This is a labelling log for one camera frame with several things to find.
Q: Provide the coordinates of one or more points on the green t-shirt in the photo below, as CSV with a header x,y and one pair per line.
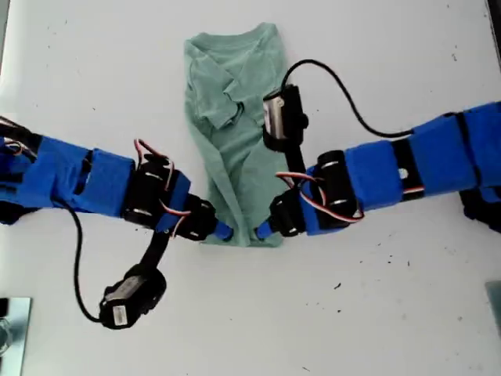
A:
x,y
235,129

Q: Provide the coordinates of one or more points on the large steel plate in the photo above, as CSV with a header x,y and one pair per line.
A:
x,y
17,337

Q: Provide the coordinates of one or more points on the black camera stalk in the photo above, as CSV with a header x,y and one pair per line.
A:
x,y
296,160
156,250

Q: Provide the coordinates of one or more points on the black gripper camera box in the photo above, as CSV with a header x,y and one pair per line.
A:
x,y
283,117
131,297

